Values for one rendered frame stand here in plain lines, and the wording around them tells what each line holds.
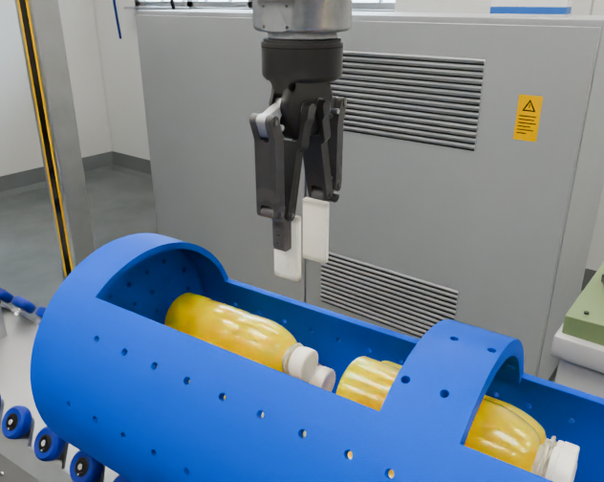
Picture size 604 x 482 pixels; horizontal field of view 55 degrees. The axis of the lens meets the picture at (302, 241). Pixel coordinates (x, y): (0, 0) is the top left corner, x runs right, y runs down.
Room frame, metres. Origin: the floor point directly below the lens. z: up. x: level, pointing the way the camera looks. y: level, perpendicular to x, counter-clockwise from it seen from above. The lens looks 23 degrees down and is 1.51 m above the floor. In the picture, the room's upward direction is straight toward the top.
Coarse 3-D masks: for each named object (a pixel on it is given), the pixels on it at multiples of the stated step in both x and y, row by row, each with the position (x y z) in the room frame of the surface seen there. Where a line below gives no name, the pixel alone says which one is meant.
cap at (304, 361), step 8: (296, 352) 0.56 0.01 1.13; (304, 352) 0.56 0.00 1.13; (312, 352) 0.56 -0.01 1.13; (296, 360) 0.55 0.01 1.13; (304, 360) 0.55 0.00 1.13; (312, 360) 0.56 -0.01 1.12; (288, 368) 0.55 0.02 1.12; (296, 368) 0.55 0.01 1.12; (304, 368) 0.55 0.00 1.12; (312, 368) 0.56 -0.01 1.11; (296, 376) 0.55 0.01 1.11; (304, 376) 0.55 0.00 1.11; (312, 376) 0.56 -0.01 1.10
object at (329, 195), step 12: (324, 108) 0.56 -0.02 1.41; (324, 120) 0.56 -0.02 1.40; (324, 132) 0.56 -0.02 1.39; (312, 144) 0.57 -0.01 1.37; (324, 144) 0.57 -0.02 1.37; (312, 156) 0.58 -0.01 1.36; (324, 156) 0.57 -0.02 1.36; (312, 168) 0.58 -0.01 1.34; (324, 168) 0.57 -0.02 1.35; (312, 180) 0.58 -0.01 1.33; (324, 180) 0.58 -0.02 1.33; (312, 192) 0.59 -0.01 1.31; (324, 192) 0.58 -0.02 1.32
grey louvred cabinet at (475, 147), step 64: (192, 64) 2.85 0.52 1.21; (256, 64) 2.60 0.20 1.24; (384, 64) 2.21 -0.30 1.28; (448, 64) 2.06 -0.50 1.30; (512, 64) 1.93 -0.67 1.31; (576, 64) 1.81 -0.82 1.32; (192, 128) 2.87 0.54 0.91; (384, 128) 2.20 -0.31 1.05; (448, 128) 2.05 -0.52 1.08; (512, 128) 1.91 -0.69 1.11; (576, 128) 1.79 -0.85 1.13; (192, 192) 2.90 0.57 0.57; (384, 192) 2.20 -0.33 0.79; (448, 192) 2.03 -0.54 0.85; (512, 192) 1.89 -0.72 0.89; (576, 192) 1.84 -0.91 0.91; (256, 256) 2.63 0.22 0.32; (384, 256) 2.19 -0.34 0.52; (448, 256) 2.02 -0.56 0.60; (512, 256) 1.87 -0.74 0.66; (576, 256) 2.01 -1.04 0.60; (384, 320) 2.17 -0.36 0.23; (512, 320) 1.85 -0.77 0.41
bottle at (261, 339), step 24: (168, 312) 0.65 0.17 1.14; (192, 312) 0.63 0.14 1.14; (216, 312) 0.63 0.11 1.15; (240, 312) 0.62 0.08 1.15; (192, 336) 0.61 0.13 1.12; (216, 336) 0.60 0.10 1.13; (240, 336) 0.58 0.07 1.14; (264, 336) 0.58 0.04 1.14; (288, 336) 0.59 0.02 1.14; (264, 360) 0.56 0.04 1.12; (288, 360) 0.56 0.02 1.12
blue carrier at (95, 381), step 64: (128, 256) 0.61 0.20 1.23; (192, 256) 0.73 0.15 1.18; (64, 320) 0.55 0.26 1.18; (128, 320) 0.52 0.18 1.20; (320, 320) 0.65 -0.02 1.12; (448, 320) 0.48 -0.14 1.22; (64, 384) 0.51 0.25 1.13; (128, 384) 0.47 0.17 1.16; (192, 384) 0.44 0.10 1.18; (256, 384) 0.42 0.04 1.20; (448, 384) 0.38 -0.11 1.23; (512, 384) 0.51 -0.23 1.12; (128, 448) 0.45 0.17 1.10; (192, 448) 0.41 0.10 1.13; (256, 448) 0.38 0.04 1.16; (320, 448) 0.36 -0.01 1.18; (384, 448) 0.34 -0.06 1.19; (448, 448) 0.33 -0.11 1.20
